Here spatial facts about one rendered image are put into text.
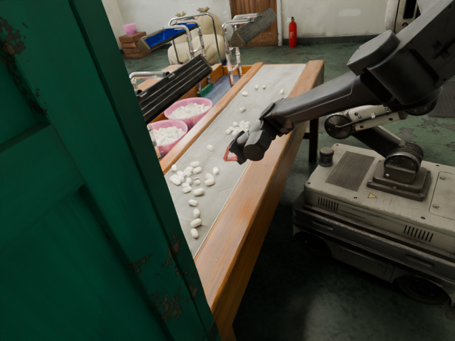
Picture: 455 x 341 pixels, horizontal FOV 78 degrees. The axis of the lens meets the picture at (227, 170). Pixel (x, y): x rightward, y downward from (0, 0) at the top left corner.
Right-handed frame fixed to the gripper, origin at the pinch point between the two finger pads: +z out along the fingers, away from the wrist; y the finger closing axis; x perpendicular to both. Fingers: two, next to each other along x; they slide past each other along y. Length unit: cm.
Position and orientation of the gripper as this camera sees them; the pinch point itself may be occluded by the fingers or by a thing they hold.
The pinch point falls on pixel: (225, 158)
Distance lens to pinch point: 92.3
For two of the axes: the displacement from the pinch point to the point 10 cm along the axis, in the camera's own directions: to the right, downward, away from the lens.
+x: 6.9, 6.9, 1.9
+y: -3.9, 5.9, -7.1
